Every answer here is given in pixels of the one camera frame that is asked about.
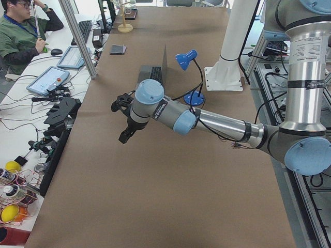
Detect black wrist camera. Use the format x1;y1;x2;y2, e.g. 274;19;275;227
111;91;134;116

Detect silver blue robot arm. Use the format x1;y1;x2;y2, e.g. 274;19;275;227
111;1;330;176

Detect grey folded cloth stack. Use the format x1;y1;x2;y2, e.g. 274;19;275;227
110;44;127;55

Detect person in green shirt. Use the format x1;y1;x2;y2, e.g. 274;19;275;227
1;1;64;75

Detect black tool holder rack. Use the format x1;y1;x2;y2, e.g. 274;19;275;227
39;97;82;197

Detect blue desk lamp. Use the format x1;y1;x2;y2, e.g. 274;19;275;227
174;49;205;106

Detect copper wire basket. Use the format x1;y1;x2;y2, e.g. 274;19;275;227
1;168;42;226

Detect aluminium frame post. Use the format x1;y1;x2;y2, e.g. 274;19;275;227
59;0;97;79

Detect black power adapter box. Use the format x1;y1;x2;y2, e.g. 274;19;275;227
92;28;103;48

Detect black computer mouse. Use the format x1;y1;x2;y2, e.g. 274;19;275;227
50;49;63;56

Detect black keyboard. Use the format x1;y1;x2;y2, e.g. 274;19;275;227
78;20;92;43

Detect grey laptop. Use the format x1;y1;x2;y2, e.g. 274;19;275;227
137;45;168;86

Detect yellow lemon back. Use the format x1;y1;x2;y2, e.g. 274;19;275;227
5;161;21;173

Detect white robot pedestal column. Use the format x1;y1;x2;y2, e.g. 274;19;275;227
205;0;260;91

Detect near teach pendant tablet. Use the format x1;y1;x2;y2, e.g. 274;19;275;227
26;66;70;95

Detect wooden mug tree stand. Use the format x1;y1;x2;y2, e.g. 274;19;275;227
113;0;133;33

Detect far teach pendant tablet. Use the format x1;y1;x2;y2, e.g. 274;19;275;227
56;45;84;70

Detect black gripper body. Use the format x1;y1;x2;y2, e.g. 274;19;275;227
124;113;148;137

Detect teach pendant tablet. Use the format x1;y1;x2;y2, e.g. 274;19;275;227
56;45;84;70
26;66;70;95

